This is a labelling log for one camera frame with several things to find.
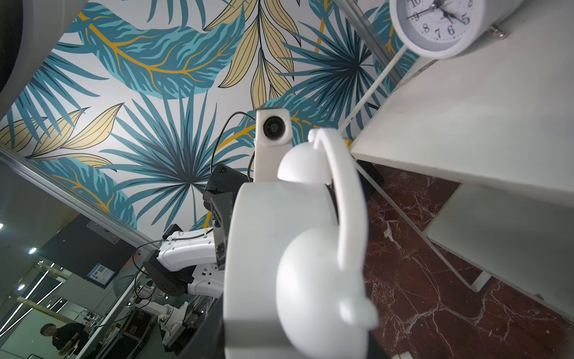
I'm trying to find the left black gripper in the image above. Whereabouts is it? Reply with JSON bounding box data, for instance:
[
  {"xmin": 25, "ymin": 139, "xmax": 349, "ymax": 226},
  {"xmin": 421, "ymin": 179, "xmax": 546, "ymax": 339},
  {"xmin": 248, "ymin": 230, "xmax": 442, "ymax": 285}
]
[{"xmin": 203, "ymin": 164, "xmax": 248, "ymax": 269}]

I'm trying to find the white matte twin-bell alarm clock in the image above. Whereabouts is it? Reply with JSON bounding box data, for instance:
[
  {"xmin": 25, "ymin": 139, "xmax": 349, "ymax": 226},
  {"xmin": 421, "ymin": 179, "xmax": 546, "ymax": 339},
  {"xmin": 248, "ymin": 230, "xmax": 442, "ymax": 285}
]
[{"xmin": 223, "ymin": 128, "xmax": 378, "ymax": 358}]

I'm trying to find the white chrome twin-bell alarm clock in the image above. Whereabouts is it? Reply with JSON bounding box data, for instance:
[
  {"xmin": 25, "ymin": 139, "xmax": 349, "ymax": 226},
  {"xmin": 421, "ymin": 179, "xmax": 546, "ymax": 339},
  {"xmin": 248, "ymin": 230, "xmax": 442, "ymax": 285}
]
[{"xmin": 389, "ymin": 0, "xmax": 520, "ymax": 59}]

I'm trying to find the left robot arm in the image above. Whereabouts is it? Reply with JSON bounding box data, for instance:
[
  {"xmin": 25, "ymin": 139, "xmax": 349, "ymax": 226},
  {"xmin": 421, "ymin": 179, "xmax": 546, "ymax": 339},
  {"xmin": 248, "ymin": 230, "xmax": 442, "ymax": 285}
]
[{"xmin": 143, "ymin": 164, "xmax": 250, "ymax": 299}]

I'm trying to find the white two-tier shelf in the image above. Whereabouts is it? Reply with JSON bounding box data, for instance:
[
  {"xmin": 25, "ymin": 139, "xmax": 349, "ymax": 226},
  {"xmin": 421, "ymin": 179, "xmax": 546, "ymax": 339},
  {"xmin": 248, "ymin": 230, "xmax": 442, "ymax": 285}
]
[{"xmin": 351, "ymin": 1, "xmax": 573, "ymax": 318}]

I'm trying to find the right aluminium frame post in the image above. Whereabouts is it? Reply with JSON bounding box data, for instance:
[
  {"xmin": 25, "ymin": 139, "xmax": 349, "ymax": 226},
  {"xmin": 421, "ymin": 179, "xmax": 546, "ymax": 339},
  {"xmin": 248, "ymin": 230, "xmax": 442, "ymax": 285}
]
[{"xmin": 334, "ymin": 0, "xmax": 402, "ymax": 70}]

